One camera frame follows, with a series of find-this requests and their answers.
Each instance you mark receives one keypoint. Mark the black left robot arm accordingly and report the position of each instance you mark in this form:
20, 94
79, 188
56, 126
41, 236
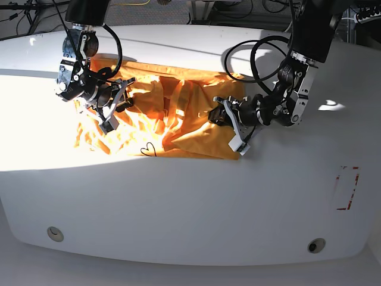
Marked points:
313, 28

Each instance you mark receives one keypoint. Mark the white power strip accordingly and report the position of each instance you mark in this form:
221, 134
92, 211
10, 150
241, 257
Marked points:
366, 15

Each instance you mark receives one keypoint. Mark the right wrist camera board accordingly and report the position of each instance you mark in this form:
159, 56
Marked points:
109, 125

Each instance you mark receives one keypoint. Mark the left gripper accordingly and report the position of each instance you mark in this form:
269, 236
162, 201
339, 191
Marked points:
241, 115

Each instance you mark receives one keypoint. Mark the red tape rectangle marking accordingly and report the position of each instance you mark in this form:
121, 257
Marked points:
346, 184

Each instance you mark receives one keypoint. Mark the left table grommet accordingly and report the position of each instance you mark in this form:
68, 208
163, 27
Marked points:
55, 234

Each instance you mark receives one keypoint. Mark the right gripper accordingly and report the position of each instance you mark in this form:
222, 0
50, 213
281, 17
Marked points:
111, 98

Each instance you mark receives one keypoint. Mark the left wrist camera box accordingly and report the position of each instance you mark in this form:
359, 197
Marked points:
238, 145

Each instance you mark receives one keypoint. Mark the aluminium frame profile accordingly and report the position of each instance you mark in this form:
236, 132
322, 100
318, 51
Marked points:
199, 10

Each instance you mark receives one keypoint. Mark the right table grommet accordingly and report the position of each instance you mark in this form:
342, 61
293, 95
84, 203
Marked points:
316, 245

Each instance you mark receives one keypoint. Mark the table grommet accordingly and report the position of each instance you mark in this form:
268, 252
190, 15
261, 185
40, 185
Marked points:
55, 234
316, 245

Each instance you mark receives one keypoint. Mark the orange T-shirt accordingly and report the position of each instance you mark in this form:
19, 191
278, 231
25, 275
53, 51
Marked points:
169, 116

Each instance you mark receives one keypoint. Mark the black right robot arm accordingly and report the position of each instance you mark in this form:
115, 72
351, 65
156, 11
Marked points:
75, 78

